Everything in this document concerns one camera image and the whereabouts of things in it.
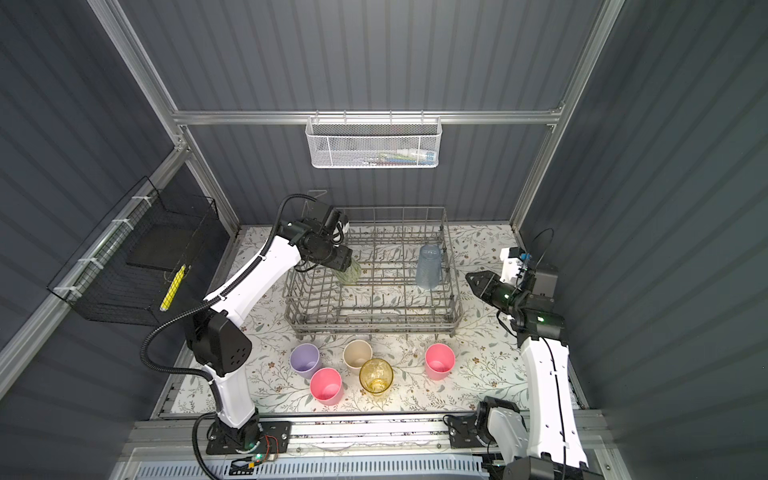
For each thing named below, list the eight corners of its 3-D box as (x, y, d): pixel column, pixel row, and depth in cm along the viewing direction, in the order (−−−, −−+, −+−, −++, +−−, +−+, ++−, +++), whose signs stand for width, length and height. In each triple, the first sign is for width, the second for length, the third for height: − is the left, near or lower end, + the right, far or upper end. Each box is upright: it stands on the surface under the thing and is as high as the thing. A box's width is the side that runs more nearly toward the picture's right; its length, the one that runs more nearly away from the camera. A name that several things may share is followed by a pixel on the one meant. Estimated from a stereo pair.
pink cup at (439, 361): (426, 380, 84) (427, 376, 82) (423, 347, 90) (424, 343, 88) (455, 380, 84) (457, 376, 82) (450, 347, 90) (452, 343, 88)
